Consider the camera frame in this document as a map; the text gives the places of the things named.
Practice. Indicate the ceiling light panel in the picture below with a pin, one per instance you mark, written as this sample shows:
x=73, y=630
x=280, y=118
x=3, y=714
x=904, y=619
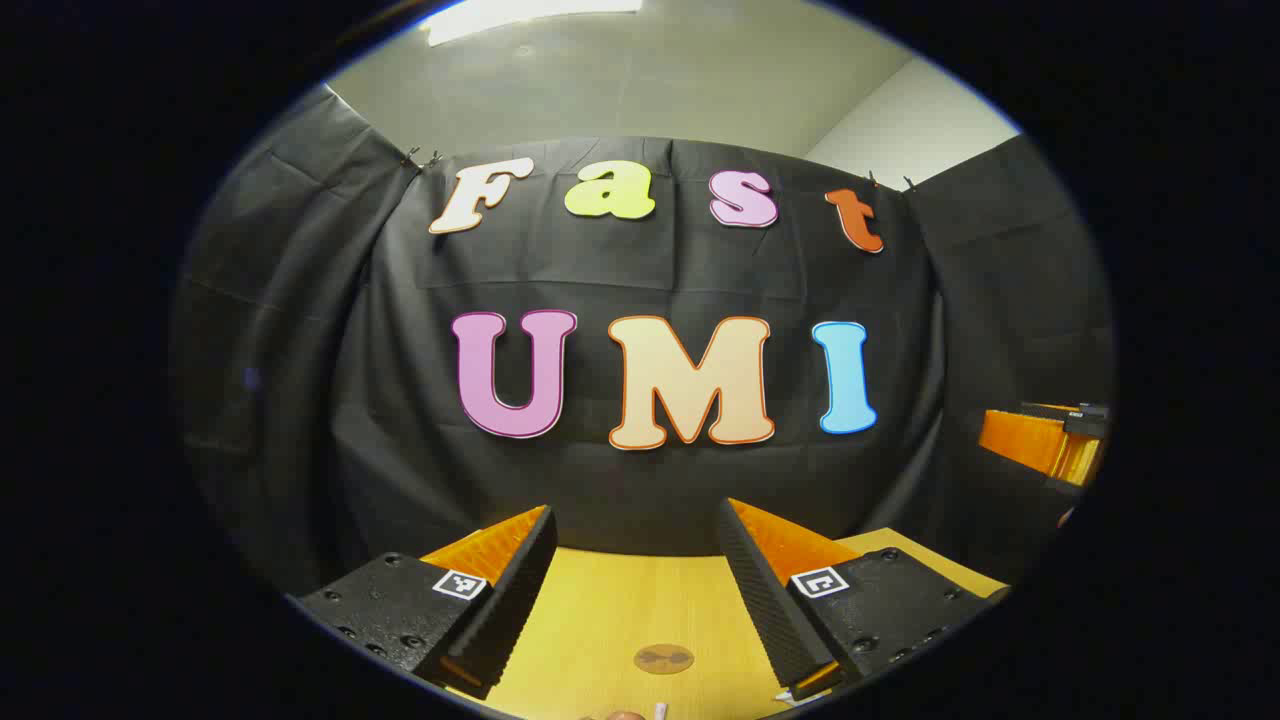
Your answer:
x=530, y=15

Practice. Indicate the round brown cork coaster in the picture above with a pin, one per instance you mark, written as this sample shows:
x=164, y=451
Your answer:
x=663, y=658

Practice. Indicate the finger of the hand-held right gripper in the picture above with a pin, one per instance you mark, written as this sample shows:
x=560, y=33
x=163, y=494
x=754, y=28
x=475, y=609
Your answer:
x=1030, y=440

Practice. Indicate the wooden desktop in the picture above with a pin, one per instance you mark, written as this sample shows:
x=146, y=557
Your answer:
x=620, y=600

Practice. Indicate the black backdrop cloth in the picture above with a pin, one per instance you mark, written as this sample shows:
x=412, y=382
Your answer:
x=640, y=270

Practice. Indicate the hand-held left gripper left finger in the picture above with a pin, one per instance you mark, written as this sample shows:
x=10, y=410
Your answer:
x=510, y=600

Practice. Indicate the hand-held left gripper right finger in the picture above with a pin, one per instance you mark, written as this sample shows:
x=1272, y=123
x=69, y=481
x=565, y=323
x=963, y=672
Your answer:
x=762, y=600

